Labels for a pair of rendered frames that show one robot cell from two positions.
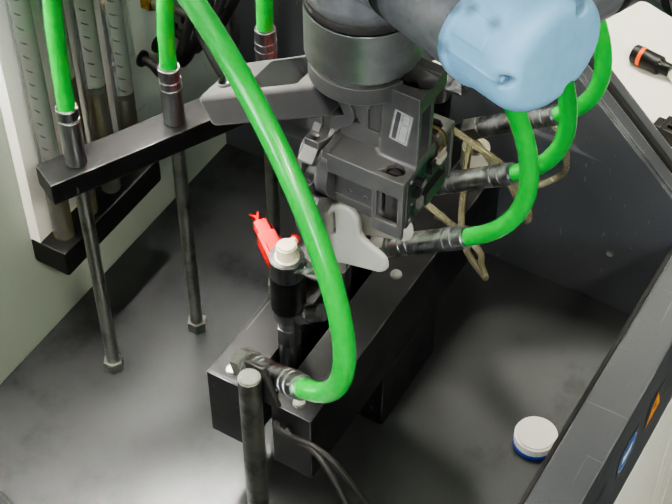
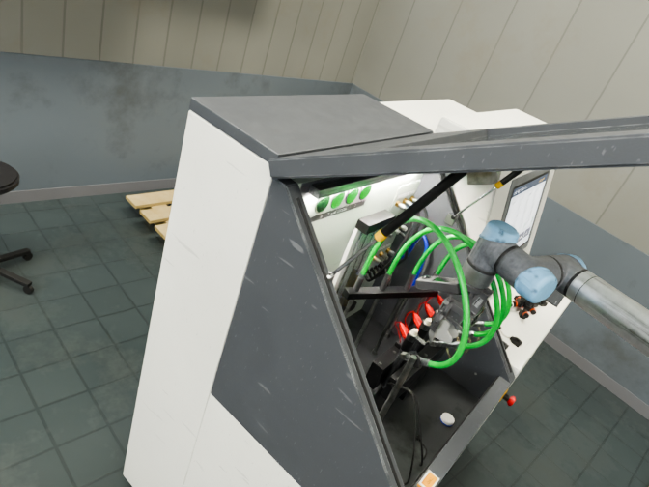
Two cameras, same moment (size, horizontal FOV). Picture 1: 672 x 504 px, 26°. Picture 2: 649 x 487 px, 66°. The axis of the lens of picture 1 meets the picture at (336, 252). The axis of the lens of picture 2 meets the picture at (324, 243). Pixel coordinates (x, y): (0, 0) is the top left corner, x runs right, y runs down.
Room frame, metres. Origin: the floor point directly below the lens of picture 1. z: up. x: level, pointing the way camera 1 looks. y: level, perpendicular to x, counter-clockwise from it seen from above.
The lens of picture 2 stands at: (-0.33, 0.37, 1.88)
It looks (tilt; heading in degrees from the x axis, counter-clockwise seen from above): 30 degrees down; 358
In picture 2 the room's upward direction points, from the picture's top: 21 degrees clockwise
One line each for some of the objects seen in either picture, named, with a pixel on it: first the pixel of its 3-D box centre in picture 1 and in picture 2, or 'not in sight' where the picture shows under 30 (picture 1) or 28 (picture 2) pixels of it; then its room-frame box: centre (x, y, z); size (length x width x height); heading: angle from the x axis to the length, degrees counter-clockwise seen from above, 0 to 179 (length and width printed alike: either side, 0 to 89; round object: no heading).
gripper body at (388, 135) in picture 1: (372, 127); (464, 301); (0.70, -0.02, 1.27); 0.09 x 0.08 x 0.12; 59
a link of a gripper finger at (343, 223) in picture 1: (353, 248); (441, 334); (0.69, -0.01, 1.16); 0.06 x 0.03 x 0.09; 59
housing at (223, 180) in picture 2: not in sight; (324, 293); (1.28, 0.25, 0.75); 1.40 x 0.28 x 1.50; 149
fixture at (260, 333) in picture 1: (362, 315); (407, 365); (0.84, -0.02, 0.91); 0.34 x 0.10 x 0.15; 149
